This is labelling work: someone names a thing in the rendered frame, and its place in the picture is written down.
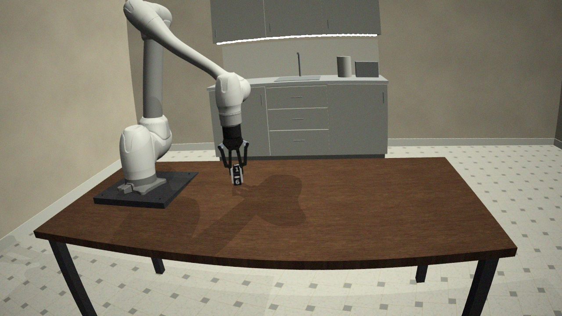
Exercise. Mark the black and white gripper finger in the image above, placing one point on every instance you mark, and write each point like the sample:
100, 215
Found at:
245, 144
220, 147

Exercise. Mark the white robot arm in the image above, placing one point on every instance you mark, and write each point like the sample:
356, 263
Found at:
142, 145

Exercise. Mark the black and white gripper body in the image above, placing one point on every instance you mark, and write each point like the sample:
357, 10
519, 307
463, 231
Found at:
232, 135

